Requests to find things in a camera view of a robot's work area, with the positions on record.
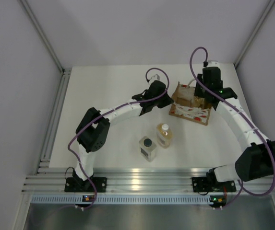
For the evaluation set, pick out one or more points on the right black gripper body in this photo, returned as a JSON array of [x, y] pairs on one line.
[[200, 90]]

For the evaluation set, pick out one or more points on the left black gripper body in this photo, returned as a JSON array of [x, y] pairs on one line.
[[161, 102]]

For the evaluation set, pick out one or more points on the amber bottle white cap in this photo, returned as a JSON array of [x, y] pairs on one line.
[[199, 102], [164, 135]]

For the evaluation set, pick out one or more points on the clear square bottle black cap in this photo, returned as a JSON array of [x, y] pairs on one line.
[[148, 148]]

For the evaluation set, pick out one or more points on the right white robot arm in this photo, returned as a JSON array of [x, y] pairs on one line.
[[257, 159]]

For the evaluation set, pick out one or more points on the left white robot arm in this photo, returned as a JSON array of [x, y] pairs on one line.
[[92, 132]]

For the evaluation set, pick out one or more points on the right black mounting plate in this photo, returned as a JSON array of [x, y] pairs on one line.
[[203, 185]]

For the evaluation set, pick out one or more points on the black mounting plate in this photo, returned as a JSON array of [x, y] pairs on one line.
[[77, 185], [203, 185]]

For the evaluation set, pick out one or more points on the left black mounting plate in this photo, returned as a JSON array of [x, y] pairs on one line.
[[77, 185]]

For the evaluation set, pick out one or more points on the right aluminium frame post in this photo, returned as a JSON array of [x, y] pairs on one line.
[[257, 26]]

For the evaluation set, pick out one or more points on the aluminium frame post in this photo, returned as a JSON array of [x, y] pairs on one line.
[[257, 26], [40, 32]]

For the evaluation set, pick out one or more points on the left aluminium frame post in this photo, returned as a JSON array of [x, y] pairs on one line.
[[40, 32]]

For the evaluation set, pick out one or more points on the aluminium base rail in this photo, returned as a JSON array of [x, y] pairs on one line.
[[135, 180]]

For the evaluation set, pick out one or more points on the grey slotted cable duct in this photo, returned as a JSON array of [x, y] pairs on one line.
[[129, 199]]

